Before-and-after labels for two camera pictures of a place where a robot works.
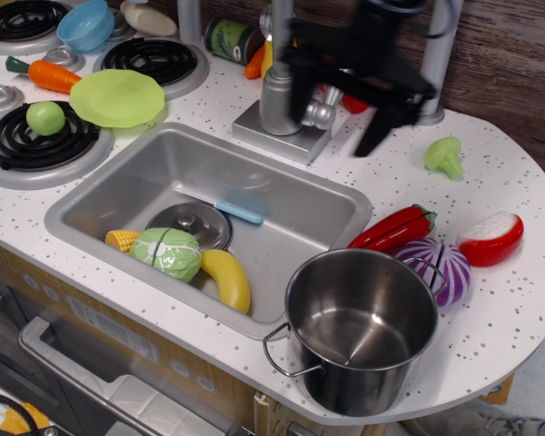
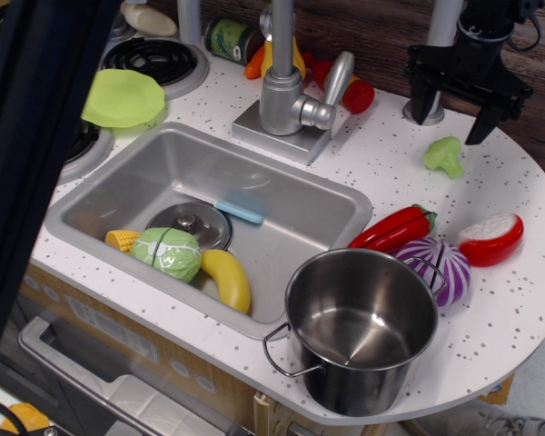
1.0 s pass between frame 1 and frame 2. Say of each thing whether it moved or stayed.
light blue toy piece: stayed
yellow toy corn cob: stayed
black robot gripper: moved
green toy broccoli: stayed
